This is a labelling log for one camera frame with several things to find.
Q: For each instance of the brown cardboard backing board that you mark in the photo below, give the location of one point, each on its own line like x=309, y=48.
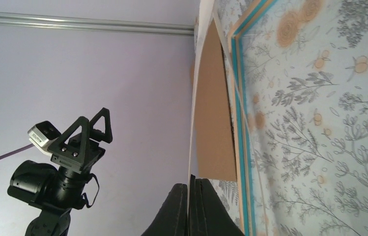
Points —
x=214, y=137

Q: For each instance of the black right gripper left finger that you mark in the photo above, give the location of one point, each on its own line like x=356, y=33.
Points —
x=171, y=218

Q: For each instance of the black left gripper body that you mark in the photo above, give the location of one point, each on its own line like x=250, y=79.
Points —
x=95, y=153

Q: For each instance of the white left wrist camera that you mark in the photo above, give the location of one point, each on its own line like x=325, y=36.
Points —
x=42, y=135

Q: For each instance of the teal wooden picture frame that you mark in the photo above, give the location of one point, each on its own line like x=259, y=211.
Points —
x=256, y=218

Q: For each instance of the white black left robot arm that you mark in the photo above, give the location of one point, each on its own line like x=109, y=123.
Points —
x=58, y=188

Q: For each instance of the floral patterned tablecloth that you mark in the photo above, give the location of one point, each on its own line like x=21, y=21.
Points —
x=307, y=91

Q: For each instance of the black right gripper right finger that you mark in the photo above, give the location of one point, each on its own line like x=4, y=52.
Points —
x=207, y=214

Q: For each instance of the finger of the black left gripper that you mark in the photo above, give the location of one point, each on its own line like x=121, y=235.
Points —
x=73, y=144
x=100, y=127

